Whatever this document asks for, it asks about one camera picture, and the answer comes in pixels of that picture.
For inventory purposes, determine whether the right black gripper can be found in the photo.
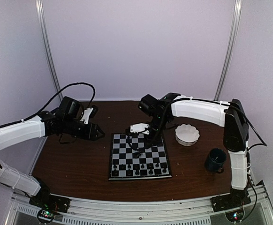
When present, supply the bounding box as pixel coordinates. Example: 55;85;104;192
144;115;170;149

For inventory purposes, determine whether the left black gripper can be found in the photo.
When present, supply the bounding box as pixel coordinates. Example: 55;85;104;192
63;117;106;141

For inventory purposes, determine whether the black grey chessboard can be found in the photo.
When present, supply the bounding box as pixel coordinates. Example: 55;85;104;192
108;134;172;181

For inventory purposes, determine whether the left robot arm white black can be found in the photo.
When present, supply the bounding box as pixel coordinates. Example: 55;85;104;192
0;97;105;208

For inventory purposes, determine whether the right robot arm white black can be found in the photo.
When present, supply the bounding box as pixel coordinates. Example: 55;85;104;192
130;93;254;207

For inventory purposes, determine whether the white scalloped bowl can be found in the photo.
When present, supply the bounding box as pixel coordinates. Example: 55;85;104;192
175;124;200;146

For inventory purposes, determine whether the dark blue mug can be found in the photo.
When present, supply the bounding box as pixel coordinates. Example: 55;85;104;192
205;148;227;174

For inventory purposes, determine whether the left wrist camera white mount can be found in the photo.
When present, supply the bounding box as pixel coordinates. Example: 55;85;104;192
79;105;99;125

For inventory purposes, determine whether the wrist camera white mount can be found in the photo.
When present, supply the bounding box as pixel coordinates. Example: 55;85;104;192
128;123;150;135
79;105;99;125

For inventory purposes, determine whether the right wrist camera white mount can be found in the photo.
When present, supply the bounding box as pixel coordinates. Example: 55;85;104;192
128;123;150;135

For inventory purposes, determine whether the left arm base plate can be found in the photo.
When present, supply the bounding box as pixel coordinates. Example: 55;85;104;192
29;195;70;214

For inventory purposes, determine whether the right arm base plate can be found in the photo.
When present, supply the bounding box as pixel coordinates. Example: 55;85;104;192
211;193;251;212

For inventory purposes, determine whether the aluminium front rail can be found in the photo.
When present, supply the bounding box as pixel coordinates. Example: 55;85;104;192
3;184;273;225

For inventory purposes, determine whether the left aluminium frame post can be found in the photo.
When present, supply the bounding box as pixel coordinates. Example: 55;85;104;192
35;0;61;92

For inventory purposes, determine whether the aluminium frame post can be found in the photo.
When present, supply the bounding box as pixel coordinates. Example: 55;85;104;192
214;0;243;101
35;0;61;92

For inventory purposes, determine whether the right aluminium frame post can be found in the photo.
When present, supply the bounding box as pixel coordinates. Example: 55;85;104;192
214;0;243;101

